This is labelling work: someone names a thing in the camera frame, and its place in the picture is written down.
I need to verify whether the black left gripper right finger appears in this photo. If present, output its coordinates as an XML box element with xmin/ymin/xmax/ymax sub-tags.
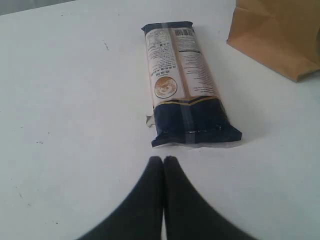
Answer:
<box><xmin>163</xmin><ymin>156</ymin><xmax>254</xmax><ymax>240</ymax></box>

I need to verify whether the brown paper shopping bag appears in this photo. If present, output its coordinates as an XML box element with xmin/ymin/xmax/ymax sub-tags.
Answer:
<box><xmin>227</xmin><ymin>0</ymin><xmax>320</xmax><ymax>82</ymax></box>

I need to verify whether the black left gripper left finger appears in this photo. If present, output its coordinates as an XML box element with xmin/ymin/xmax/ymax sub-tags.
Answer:
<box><xmin>80</xmin><ymin>156</ymin><xmax>164</xmax><ymax>240</ymax></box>

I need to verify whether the blue spaghetti pasta packet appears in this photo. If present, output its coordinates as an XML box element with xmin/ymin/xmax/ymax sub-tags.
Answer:
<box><xmin>142</xmin><ymin>21</ymin><xmax>243</xmax><ymax>147</ymax></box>

